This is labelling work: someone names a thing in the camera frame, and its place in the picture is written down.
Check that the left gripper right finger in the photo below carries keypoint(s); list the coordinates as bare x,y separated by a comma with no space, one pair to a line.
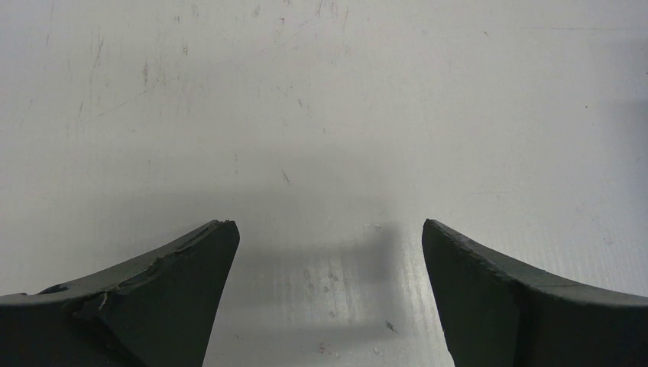
498,311

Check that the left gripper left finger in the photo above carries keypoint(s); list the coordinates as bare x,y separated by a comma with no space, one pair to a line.
156,309

